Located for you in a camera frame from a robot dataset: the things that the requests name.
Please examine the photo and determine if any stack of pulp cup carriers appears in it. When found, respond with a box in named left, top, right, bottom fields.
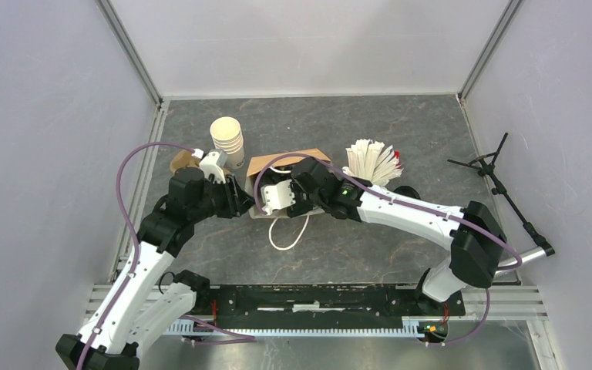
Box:
left=170, top=150, right=200, bottom=175

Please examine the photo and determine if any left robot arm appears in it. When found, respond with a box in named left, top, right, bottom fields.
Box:
left=55, top=167, right=254, bottom=369

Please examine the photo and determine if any stack of white paper cups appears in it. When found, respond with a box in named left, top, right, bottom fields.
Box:
left=210, top=116, right=245, bottom=170

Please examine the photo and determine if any silver microphone on tripod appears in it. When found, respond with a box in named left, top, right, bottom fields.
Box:
left=446, top=133, right=557, bottom=277

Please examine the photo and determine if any brown paper takeout bag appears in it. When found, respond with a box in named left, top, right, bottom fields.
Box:
left=245, top=149, right=331, bottom=251

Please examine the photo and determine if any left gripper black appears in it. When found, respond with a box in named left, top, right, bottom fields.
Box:
left=189, top=173, right=257, bottom=223

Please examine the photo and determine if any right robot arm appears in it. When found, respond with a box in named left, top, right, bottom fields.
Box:
left=291, top=158, right=506, bottom=315

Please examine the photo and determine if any bundle of wrapped paper straws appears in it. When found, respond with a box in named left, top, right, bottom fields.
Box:
left=342, top=139, right=403, bottom=187

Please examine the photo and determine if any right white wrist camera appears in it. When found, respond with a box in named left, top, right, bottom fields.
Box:
left=261, top=180, right=295, bottom=216

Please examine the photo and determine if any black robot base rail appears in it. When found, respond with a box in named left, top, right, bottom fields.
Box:
left=187, top=284, right=466, bottom=330

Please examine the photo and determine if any black plastic cup lid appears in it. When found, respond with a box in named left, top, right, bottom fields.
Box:
left=261, top=167, right=291, bottom=184

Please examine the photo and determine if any stack of black lids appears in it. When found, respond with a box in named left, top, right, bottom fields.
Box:
left=394, top=185, right=421, bottom=200

